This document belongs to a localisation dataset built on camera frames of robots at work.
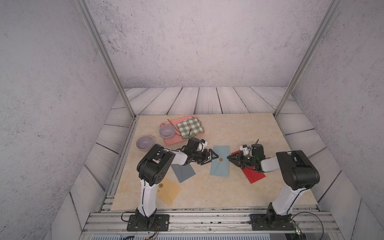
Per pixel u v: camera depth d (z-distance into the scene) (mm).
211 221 744
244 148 931
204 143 930
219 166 930
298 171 493
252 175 886
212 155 862
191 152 796
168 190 844
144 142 1012
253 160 801
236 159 870
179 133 1086
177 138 1076
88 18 736
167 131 1074
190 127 1120
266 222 715
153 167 530
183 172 916
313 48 832
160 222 729
